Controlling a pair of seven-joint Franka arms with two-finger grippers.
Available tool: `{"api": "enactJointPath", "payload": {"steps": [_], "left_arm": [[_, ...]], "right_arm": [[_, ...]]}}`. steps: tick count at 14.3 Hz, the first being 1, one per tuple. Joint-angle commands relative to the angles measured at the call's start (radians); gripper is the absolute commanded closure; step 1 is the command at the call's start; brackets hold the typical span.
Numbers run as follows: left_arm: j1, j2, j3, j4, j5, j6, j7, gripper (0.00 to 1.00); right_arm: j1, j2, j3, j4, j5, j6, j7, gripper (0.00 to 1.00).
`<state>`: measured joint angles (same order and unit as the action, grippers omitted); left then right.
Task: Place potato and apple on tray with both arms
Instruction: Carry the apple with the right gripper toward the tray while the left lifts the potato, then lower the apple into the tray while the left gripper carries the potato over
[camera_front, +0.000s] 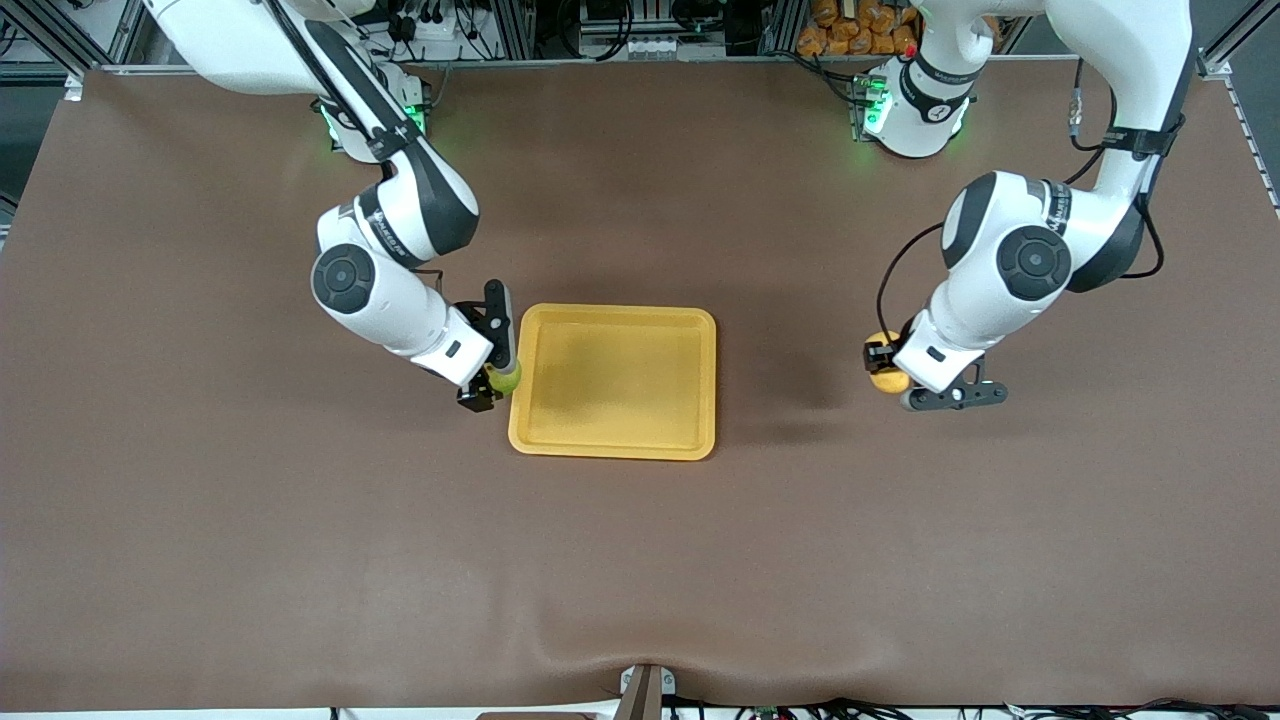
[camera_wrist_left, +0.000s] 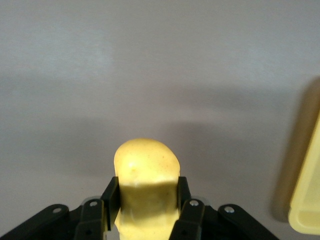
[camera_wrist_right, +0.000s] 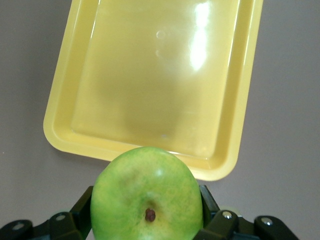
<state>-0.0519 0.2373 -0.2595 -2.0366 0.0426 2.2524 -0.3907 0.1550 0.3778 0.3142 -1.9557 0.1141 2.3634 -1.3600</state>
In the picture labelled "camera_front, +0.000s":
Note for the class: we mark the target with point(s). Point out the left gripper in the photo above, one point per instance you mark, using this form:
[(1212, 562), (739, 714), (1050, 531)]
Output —
[(879, 355)]

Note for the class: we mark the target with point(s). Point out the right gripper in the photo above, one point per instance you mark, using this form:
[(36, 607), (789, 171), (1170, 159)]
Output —
[(476, 397)]

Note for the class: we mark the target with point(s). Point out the green apple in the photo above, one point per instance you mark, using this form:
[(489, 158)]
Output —
[(505, 378)]

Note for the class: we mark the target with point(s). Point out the yellow potato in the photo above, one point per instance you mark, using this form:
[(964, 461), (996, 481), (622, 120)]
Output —
[(888, 382)]

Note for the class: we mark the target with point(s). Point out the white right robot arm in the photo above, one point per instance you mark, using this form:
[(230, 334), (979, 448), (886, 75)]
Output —
[(390, 300)]

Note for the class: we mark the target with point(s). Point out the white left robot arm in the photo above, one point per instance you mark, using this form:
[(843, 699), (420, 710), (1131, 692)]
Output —
[(975, 300)]

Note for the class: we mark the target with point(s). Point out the yellow plastic tray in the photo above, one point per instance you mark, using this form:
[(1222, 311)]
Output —
[(620, 385)]

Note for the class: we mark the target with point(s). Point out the white power strip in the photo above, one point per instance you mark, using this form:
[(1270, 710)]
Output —
[(440, 25)]

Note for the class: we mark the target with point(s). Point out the pile of orange food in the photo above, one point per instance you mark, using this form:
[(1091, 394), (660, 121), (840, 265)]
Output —
[(850, 35)]

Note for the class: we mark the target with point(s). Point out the grey electronic device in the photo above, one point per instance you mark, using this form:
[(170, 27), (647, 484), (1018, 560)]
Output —
[(650, 45)]

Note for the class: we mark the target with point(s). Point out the aluminium table frame rail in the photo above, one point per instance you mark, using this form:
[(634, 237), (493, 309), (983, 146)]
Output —
[(600, 63)]

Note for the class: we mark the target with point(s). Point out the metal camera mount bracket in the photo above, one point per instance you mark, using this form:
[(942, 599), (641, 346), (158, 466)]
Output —
[(645, 695)]

